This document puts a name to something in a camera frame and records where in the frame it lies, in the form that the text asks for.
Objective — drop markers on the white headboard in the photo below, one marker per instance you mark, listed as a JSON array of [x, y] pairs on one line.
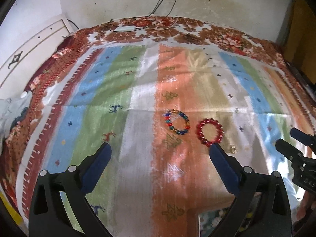
[[26, 60]]

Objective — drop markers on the white phone on bed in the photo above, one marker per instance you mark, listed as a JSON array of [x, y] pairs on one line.
[[126, 29]]

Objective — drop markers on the person's right hand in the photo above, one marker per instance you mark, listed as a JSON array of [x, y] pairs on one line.
[[308, 201]]

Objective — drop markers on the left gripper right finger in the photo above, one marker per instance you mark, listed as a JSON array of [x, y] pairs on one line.
[[261, 206]]

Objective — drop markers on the floral red bed sheet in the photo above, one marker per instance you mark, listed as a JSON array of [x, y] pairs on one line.
[[176, 30]]

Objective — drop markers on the brown hanging coat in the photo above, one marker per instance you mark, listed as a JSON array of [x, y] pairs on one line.
[[300, 46]]

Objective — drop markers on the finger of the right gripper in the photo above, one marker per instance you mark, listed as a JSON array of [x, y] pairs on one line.
[[290, 152], [306, 139]]

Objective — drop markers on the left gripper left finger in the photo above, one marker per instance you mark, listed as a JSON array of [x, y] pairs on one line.
[[47, 216]]

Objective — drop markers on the striped colourful blanket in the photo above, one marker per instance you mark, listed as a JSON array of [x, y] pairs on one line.
[[146, 101]]

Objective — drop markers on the grey crumpled cloth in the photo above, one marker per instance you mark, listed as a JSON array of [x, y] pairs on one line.
[[13, 110]]

